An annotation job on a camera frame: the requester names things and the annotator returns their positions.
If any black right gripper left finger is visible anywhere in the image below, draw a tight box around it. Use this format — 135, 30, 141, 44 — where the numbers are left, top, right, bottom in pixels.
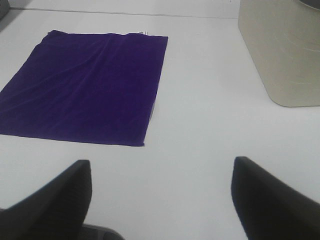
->
0, 160, 92, 240

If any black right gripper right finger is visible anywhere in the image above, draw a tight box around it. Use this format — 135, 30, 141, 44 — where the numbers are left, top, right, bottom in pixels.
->
231, 156, 320, 240

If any purple towel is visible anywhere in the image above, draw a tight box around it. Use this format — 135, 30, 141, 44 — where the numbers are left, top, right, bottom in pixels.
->
0, 30, 168, 147

